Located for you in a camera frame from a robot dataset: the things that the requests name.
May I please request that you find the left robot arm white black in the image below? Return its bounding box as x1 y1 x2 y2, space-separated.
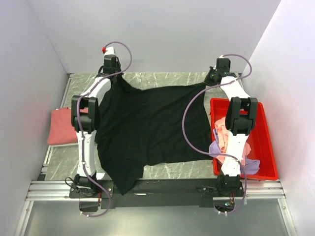
71 53 121 198

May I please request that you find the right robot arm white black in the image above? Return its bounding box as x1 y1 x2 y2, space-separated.
204 55 258 196

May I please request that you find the lavender garment in bin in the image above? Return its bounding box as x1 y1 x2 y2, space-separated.
209 129 260 175

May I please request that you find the black t-shirt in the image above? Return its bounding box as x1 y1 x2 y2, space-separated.
95 78 212 194

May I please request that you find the pink garment in bin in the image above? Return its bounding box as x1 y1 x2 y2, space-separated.
213 117 251 166

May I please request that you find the aluminium frame rail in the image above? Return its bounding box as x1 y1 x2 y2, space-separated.
26 181 285 201

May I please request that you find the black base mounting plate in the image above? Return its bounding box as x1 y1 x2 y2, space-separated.
69 178 245 212

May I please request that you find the folded red t-shirt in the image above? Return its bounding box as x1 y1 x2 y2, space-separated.
47 107 78 146

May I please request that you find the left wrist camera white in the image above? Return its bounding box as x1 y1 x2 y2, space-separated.
102 46 116 56

